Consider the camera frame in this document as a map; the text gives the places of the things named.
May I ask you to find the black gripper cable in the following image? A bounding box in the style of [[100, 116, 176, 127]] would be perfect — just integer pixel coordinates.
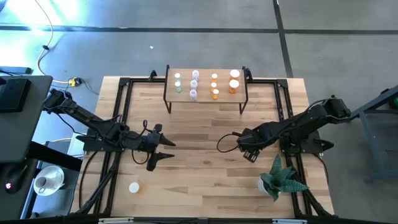
[[216, 133, 243, 153], [130, 119, 156, 166]]

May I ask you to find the green plant in white pot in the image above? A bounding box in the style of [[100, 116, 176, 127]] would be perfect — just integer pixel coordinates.
[[257, 152, 309, 203]]

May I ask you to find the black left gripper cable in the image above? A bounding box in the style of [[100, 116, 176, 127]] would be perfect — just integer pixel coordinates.
[[130, 119, 156, 166]]

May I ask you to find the blue-grey metal cart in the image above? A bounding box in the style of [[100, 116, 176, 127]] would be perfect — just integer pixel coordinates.
[[359, 83, 398, 183]]

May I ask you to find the black computer mouse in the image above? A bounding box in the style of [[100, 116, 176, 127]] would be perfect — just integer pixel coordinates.
[[3, 164, 29, 194]]

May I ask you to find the white cup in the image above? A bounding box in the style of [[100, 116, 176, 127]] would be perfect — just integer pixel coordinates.
[[33, 175, 52, 190]]

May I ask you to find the silver table clamp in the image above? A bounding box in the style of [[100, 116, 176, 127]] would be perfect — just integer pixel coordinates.
[[272, 218, 308, 224], [98, 217, 134, 224]]

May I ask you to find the black slim desk device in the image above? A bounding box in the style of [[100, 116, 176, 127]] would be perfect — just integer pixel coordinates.
[[0, 66, 34, 75]]

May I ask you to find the cream floor cable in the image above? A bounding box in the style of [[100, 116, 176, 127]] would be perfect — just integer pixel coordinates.
[[33, 0, 77, 85]]

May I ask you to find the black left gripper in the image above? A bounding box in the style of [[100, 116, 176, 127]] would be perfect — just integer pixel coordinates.
[[136, 123, 177, 172]]

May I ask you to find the black desk beam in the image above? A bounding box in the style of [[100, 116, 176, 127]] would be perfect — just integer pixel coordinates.
[[27, 141, 83, 172]]

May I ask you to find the wooden shelf with black frame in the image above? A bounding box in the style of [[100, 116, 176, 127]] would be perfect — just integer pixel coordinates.
[[164, 64, 249, 115]]

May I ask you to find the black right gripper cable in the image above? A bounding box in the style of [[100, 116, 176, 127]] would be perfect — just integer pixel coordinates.
[[216, 133, 243, 153]]

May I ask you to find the black flat desk device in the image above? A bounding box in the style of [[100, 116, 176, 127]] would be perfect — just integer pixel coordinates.
[[0, 77, 32, 113]]

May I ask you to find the black metal rig frame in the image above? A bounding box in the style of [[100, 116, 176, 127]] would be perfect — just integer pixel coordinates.
[[70, 70, 336, 218]]

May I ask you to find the dark grey side desk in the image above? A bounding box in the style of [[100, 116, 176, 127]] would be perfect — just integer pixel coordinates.
[[0, 74, 53, 164]]

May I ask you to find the white power box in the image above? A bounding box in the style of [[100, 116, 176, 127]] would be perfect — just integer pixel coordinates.
[[67, 132, 90, 159]]

